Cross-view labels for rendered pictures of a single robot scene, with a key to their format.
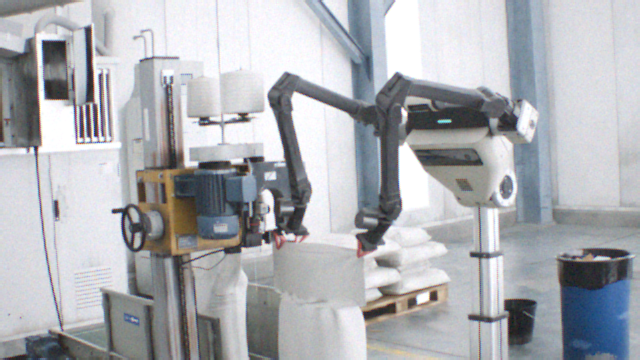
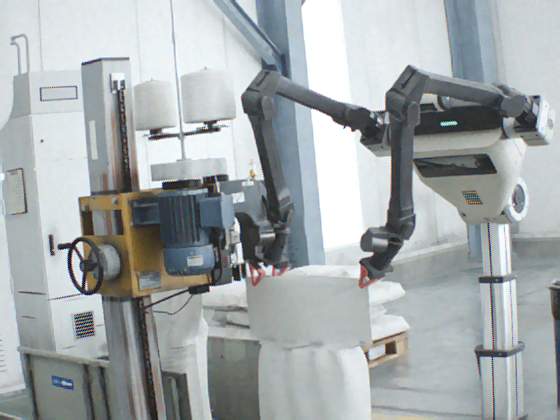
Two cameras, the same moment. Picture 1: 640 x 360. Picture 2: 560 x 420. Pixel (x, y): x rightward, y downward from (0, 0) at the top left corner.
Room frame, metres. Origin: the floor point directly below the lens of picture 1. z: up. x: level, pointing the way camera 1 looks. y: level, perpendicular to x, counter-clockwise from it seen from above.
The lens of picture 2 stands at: (-0.22, 0.36, 1.41)
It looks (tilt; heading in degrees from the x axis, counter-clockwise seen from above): 3 degrees down; 355
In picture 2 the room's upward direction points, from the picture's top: 5 degrees counter-clockwise
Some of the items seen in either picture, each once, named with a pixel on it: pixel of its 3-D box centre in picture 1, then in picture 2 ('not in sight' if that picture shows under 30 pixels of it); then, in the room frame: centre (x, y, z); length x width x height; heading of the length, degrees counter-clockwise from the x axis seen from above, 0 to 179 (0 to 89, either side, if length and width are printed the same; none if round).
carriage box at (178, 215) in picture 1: (188, 207); (143, 240); (3.03, 0.54, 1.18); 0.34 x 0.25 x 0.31; 132
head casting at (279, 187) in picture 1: (252, 192); (213, 219); (3.28, 0.31, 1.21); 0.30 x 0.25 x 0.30; 42
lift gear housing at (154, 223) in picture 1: (150, 225); (103, 262); (2.88, 0.67, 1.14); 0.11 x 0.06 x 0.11; 42
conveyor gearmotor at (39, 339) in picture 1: (46, 346); not in sight; (4.18, 1.61, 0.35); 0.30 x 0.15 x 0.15; 42
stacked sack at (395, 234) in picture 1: (387, 236); (329, 277); (6.62, -0.48, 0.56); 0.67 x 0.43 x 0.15; 42
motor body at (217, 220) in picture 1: (216, 204); (186, 232); (2.83, 0.40, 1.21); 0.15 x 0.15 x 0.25
